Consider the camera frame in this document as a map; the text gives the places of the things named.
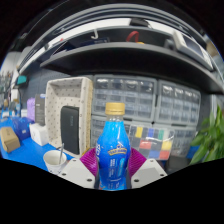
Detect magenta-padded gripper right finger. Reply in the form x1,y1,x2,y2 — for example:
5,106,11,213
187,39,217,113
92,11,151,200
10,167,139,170
128,147,168,189

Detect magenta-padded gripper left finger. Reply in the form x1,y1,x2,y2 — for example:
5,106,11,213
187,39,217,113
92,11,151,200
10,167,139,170
59,147,101,190

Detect blue drink bottle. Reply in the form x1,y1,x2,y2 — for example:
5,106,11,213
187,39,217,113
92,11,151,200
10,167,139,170
95,102,132,192

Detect metal spoon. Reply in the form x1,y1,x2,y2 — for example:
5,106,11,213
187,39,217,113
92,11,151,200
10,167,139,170
58,143,66,165

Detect flat black box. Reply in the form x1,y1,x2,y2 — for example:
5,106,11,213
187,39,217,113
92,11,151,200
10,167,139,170
165,154,193,173

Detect clear box of coloured parts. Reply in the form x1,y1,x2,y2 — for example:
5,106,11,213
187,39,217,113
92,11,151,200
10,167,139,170
128,123,175,161

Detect black rectangular case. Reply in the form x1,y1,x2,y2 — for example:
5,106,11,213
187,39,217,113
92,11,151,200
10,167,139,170
59,105,81,155

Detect grey small-parts drawer cabinet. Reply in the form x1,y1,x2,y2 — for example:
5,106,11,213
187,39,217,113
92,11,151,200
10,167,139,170
169,124,201,158
90,114,133,148
154,79,203,126
92,74,158,120

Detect white cube box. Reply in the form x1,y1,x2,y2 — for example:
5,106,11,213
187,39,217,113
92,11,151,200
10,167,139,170
28,122,50,147

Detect beige dotted storage tray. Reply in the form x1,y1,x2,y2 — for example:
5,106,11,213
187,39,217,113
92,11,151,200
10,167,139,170
44,77,94,158

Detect green plant in white pot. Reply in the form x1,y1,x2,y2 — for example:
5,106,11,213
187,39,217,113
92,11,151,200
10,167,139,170
189,104,224,165

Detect blue plastic bag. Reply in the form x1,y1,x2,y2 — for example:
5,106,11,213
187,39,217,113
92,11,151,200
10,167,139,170
11,116,34,141

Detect dark grey upright box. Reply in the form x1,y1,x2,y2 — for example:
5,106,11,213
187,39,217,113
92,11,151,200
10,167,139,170
34,93,47,127

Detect brown cardboard box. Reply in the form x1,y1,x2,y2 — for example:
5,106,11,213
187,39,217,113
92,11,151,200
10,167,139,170
0,126,22,154

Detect purple bag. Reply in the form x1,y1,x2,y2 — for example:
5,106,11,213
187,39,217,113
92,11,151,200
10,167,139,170
26,97,37,123

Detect dark grey shelf unit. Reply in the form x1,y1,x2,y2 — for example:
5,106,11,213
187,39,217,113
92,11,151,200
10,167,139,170
16,13,224,95

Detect white mug, orange handle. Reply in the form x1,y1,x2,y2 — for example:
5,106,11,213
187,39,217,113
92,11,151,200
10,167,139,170
43,149,68,175

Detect teal wall-mounted object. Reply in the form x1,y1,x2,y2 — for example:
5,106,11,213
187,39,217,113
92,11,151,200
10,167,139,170
16,74,28,85

